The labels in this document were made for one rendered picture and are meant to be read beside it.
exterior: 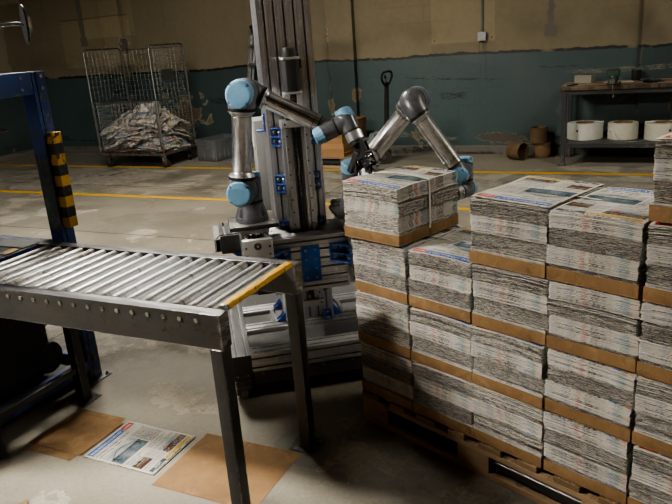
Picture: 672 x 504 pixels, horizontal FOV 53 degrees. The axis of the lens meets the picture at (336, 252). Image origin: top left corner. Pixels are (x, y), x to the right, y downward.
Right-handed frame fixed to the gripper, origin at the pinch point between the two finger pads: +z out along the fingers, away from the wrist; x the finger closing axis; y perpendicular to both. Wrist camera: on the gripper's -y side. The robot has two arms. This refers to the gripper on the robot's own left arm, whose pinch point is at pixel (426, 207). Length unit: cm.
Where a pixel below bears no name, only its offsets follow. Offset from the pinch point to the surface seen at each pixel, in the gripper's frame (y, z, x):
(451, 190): 13.1, 14.3, 23.6
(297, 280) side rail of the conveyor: -12, 75, -4
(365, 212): 9.3, 46.4, 6.2
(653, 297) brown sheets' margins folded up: 0, 50, 116
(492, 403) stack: -53, 48, 63
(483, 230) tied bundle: 10, 47, 59
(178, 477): -85, 122, -32
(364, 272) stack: -16.5, 45.0, 2.3
